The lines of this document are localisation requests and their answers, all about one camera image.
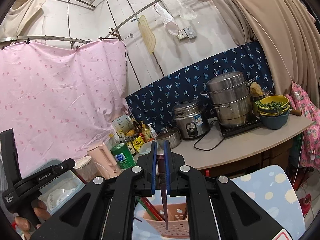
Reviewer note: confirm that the green chopstick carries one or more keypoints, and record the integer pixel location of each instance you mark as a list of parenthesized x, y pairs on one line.
[(149, 212)]

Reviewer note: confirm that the clear food container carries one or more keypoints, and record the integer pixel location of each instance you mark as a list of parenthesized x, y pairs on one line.
[(147, 147)]

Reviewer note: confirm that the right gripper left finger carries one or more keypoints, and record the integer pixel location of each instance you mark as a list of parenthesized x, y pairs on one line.
[(153, 166)]

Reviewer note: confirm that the pink perforated utensil holder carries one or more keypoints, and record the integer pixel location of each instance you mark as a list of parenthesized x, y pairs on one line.
[(178, 226)]

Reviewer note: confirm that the white box carton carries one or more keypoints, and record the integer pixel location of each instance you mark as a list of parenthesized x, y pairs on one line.
[(122, 123)]

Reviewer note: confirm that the beige cutting board hanging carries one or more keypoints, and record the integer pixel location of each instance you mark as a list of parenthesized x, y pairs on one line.
[(148, 37)]

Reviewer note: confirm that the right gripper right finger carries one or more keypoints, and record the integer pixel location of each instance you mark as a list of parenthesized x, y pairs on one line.
[(166, 150)]

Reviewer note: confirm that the pink floral curtain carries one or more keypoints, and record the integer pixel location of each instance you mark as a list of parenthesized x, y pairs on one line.
[(60, 101)]

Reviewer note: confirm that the blue polka dot tablecloth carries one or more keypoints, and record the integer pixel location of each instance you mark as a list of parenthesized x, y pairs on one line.
[(269, 187)]

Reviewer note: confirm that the yellow seasoning packet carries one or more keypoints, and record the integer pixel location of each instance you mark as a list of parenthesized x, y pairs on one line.
[(137, 142)]

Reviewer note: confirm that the dark blue bowl stack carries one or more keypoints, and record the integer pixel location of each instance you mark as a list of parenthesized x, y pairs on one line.
[(273, 111)]

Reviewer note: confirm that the beige hanging cloth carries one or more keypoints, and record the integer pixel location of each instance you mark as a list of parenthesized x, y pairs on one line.
[(288, 35)]

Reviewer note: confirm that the person left hand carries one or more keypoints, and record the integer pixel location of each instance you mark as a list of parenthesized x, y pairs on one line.
[(28, 224)]

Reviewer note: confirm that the large steel steamer pot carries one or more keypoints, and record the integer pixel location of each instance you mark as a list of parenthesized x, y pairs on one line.
[(230, 96)]

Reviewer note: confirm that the red chopstick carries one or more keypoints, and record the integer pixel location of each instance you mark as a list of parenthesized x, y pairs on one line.
[(152, 208)]

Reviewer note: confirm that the induction cooktop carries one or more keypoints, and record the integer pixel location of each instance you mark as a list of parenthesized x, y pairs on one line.
[(252, 123)]

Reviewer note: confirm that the navy floral backsplash cloth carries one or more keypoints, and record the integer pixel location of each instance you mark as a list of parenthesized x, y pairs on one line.
[(154, 103)]

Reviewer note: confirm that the steel rice cooker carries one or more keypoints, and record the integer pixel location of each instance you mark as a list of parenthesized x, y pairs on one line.
[(191, 119)]

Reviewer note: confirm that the yellow oil bottle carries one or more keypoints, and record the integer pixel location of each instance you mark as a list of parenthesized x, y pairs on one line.
[(146, 133)]

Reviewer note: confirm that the maroon chopstick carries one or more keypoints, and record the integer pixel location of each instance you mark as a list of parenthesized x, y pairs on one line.
[(163, 188)]

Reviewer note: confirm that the pink electric kettle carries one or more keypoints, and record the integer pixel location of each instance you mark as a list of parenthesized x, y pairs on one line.
[(104, 160)]

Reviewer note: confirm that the green detergent bottle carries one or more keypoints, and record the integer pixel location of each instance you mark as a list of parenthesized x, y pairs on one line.
[(122, 154)]

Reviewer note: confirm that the small steel pot with lid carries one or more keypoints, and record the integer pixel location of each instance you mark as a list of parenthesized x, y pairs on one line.
[(170, 134)]

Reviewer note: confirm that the wall power socket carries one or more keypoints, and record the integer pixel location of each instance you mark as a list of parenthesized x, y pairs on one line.
[(187, 33)]

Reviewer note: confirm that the white dish drainer box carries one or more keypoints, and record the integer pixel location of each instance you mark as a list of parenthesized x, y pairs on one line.
[(60, 190)]

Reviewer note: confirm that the red plastic stool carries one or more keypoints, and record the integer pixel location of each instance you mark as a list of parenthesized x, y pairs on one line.
[(305, 204)]

